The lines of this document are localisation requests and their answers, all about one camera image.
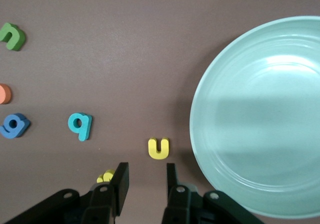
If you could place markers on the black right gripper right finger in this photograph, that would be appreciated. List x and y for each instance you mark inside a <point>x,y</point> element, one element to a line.
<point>185,206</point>

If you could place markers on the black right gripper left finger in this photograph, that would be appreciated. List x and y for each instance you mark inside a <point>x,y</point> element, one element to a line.
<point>100,204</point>

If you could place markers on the yellow foam letter s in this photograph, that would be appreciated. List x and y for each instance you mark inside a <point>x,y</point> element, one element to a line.
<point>106,177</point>

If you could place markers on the yellow foam letter u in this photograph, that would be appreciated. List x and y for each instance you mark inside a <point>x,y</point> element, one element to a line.
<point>158,155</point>

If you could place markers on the teal foam letter b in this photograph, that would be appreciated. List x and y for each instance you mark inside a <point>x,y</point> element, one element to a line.
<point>83,131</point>

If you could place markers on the blue foam letter g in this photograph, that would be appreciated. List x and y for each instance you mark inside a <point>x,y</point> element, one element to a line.
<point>17,131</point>

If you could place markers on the pale green plate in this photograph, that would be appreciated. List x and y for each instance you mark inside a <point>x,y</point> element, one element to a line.
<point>262,118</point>

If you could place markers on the brown table cover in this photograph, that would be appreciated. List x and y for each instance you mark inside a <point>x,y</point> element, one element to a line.
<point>100,58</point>

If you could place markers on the orange foam letter e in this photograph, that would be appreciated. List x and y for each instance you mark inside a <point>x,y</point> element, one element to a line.
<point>4,93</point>

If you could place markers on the green foam letter u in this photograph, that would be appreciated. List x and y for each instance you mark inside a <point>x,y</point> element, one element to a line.
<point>18,37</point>

